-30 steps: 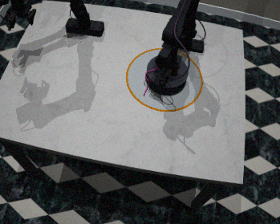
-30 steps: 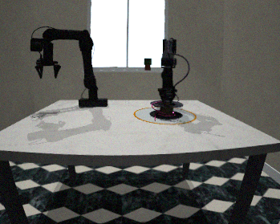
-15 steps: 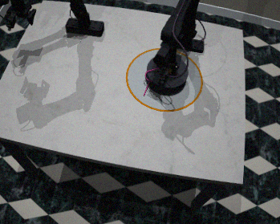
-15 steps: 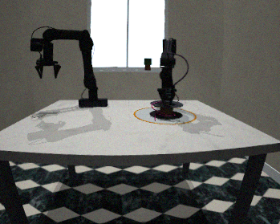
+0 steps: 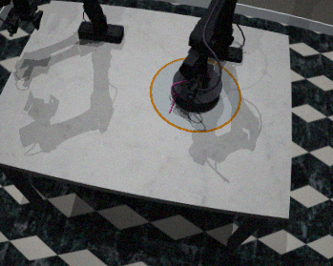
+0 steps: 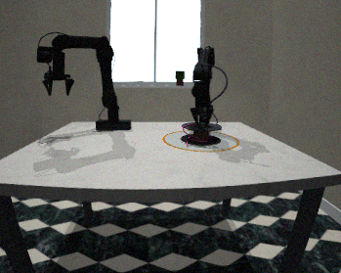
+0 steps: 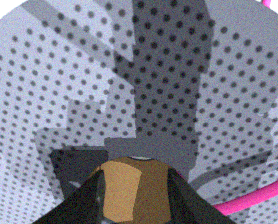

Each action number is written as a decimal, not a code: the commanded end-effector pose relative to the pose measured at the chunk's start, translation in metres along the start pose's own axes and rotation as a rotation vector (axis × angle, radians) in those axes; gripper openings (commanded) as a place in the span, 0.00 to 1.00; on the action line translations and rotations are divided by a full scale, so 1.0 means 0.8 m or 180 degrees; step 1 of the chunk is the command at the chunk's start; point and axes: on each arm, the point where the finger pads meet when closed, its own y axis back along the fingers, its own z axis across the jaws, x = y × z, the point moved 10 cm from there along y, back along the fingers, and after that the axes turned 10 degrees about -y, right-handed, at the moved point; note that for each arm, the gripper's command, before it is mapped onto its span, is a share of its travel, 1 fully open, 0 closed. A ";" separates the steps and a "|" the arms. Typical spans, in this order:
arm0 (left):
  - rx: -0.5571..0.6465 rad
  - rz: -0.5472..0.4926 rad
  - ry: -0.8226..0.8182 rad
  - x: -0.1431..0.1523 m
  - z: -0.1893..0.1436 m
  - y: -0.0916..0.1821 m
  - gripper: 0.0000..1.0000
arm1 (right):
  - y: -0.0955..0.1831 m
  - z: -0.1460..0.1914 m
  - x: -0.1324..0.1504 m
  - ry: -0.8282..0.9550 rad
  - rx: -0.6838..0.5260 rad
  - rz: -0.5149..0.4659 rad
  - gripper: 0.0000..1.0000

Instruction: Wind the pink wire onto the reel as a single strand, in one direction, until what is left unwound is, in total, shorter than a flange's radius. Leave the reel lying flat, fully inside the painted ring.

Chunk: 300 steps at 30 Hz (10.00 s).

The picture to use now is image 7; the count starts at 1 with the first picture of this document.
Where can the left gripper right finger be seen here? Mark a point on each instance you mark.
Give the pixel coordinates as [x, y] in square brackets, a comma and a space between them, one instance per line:
[186, 205]

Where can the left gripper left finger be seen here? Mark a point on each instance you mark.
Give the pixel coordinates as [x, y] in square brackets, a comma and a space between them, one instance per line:
[87, 199]

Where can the pink wire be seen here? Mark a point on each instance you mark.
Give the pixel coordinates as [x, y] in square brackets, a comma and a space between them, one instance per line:
[251, 198]

